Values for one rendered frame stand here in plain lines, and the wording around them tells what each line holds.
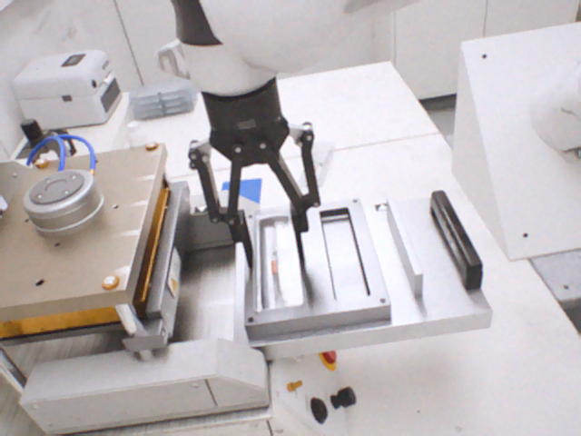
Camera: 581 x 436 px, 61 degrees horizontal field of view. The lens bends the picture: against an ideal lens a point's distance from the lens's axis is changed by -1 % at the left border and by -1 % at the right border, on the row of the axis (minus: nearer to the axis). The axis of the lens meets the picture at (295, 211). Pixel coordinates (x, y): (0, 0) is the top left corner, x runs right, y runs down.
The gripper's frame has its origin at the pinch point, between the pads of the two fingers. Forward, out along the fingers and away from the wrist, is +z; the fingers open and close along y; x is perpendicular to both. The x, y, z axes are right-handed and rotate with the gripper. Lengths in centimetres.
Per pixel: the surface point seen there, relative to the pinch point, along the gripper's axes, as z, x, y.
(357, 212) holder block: 3.6, 6.8, 11.4
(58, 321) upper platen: -1.8, -10.3, -22.9
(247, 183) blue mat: 28, 54, -9
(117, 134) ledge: 23, 82, -45
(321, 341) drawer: 7.1, -11.1, 4.1
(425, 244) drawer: 6.2, 1.1, 19.3
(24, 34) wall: 3, 124, -78
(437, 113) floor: 103, 207, 86
